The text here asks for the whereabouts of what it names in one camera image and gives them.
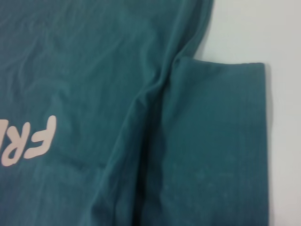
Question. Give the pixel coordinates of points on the teal blue FREE! t-shirt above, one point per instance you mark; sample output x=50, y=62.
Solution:
x=105, y=70

